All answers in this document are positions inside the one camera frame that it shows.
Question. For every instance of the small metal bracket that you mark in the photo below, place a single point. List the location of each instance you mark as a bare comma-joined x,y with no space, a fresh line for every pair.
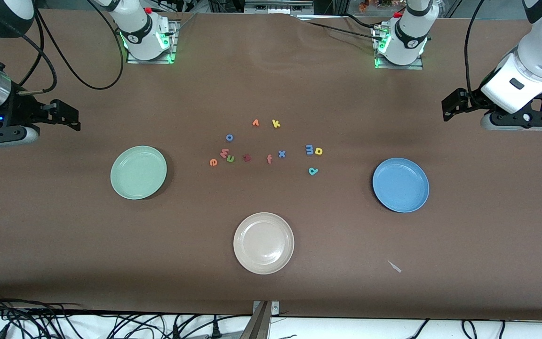
275,308

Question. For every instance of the grey metal box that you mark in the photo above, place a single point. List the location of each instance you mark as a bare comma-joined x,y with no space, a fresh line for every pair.
278,7

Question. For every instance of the green plate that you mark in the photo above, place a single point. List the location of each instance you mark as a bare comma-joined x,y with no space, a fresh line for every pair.
138,173

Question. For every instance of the small white paper scrap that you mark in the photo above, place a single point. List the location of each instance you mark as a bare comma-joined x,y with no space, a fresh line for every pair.
394,266

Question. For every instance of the blue plate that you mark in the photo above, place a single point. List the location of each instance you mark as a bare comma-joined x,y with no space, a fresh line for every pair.
401,185

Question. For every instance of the teal letter p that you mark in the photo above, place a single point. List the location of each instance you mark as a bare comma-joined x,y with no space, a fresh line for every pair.
312,172

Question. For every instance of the aluminium profile post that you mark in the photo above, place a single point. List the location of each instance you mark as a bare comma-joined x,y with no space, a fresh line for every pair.
257,327

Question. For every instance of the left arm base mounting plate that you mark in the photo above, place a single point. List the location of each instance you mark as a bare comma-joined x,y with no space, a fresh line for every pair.
419,66

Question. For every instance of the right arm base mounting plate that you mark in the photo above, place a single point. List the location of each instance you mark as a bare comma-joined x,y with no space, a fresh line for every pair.
175,44

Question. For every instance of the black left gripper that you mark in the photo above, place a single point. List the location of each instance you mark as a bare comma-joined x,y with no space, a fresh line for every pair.
469,101

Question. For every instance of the small orange object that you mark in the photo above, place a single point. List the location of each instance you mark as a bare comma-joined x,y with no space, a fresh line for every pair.
364,4

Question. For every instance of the beige plate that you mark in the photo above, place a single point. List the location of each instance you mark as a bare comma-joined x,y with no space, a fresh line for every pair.
263,243

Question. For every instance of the pink letter m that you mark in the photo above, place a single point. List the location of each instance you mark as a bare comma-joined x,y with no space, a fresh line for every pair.
224,152

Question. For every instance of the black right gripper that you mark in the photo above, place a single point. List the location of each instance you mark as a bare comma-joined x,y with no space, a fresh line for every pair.
20,111

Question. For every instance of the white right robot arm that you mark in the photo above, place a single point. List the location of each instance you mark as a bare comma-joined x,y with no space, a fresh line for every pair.
141,33

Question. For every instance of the blue letter m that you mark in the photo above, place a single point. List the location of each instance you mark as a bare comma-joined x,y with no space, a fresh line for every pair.
309,149

